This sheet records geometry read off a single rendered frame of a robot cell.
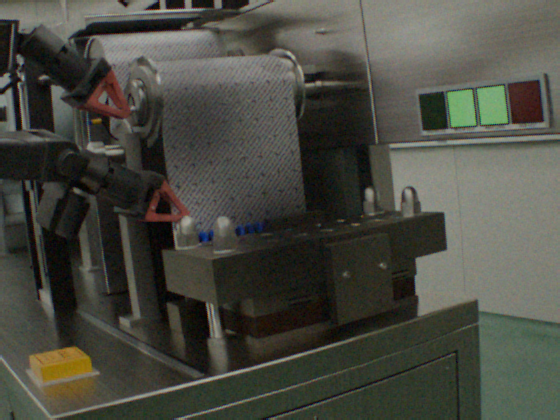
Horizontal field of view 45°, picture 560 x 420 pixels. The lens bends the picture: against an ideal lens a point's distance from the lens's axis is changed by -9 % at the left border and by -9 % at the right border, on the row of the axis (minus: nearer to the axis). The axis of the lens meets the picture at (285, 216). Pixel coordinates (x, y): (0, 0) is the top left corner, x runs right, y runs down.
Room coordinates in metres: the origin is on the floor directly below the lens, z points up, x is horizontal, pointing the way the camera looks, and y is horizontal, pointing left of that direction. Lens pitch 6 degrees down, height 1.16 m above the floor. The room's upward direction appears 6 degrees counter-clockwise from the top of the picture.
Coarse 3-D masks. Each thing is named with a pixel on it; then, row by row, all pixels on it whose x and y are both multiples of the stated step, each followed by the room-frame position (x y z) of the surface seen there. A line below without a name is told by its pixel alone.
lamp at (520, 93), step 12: (516, 84) 0.91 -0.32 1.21; (528, 84) 0.89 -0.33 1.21; (516, 96) 0.91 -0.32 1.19; (528, 96) 0.89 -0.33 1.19; (516, 108) 0.91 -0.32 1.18; (528, 108) 0.89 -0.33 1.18; (540, 108) 0.88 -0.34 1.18; (516, 120) 0.91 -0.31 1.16; (528, 120) 0.90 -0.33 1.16; (540, 120) 0.88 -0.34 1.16
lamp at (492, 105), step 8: (480, 88) 0.96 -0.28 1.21; (488, 88) 0.95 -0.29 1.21; (496, 88) 0.94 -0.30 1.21; (480, 96) 0.97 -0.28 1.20; (488, 96) 0.95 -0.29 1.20; (496, 96) 0.94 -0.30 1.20; (504, 96) 0.93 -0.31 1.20; (480, 104) 0.97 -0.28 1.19; (488, 104) 0.95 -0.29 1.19; (496, 104) 0.94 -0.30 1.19; (504, 104) 0.93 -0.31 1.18; (480, 112) 0.97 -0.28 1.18; (488, 112) 0.96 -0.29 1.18; (496, 112) 0.94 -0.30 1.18; (504, 112) 0.93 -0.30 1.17; (488, 120) 0.96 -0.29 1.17; (496, 120) 0.94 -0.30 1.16; (504, 120) 0.93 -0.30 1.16
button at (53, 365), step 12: (72, 348) 0.91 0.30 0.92; (36, 360) 0.86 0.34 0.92; (48, 360) 0.86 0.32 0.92; (60, 360) 0.85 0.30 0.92; (72, 360) 0.85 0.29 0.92; (84, 360) 0.86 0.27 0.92; (36, 372) 0.86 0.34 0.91; (48, 372) 0.83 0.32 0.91; (60, 372) 0.84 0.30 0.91; (72, 372) 0.85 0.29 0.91; (84, 372) 0.86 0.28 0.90
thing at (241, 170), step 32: (192, 128) 1.11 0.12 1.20; (224, 128) 1.14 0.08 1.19; (256, 128) 1.17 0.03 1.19; (288, 128) 1.20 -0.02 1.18; (192, 160) 1.11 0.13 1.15; (224, 160) 1.14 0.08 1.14; (256, 160) 1.17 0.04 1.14; (288, 160) 1.20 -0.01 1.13; (192, 192) 1.10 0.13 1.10; (224, 192) 1.13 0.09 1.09; (256, 192) 1.16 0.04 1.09; (288, 192) 1.19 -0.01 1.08
